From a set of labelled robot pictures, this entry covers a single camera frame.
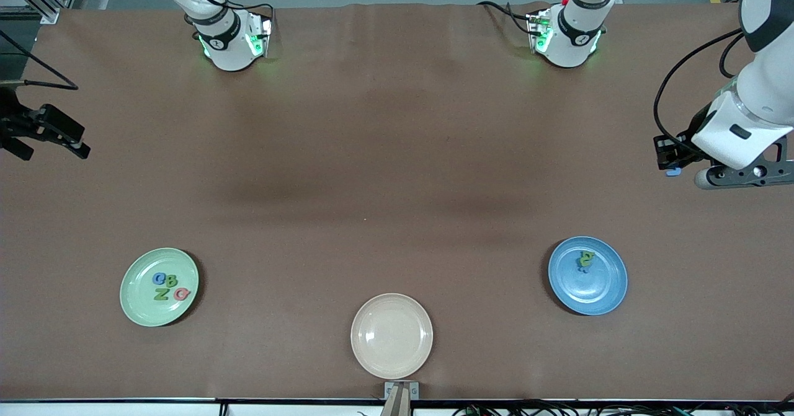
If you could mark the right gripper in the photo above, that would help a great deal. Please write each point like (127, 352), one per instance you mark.
(13, 124)

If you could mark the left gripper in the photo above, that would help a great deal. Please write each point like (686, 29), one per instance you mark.
(690, 141)

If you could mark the green letter n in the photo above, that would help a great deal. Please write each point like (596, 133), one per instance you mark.
(161, 294)
(584, 262)

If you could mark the blue letter C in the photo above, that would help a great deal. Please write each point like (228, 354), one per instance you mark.
(154, 278)

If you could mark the green letter B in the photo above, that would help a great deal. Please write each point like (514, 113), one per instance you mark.
(169, 281)

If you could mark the pink letter Q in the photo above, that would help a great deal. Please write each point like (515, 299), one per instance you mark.
(177, 296)

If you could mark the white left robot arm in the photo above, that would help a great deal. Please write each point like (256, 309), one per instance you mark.
(574, 38)

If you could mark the blue letter M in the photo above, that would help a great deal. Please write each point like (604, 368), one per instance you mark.
(673, 171)

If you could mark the blue plate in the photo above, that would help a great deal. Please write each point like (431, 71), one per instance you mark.
(602, 292)

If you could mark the green plate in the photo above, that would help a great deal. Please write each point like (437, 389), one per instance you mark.
(139, 310)

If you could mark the white ledge beside table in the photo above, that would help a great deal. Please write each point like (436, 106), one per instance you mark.
(124, 410)

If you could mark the brown table mat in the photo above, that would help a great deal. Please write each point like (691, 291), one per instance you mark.
(397, 155)

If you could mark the beige plate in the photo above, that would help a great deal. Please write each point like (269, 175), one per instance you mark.
(391, 341)

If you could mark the metal left base bracket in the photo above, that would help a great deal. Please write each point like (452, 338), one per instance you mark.
(535, 28)

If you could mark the metal base bracket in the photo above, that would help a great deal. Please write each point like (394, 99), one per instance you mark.
(263, 38)
(535, 28)

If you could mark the metal right base bracket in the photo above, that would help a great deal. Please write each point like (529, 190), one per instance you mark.
(263, 38)

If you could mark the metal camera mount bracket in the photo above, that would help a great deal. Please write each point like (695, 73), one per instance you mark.
(389, 391)

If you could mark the beige camera mount post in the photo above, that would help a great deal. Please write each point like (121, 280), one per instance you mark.
(397, 407)

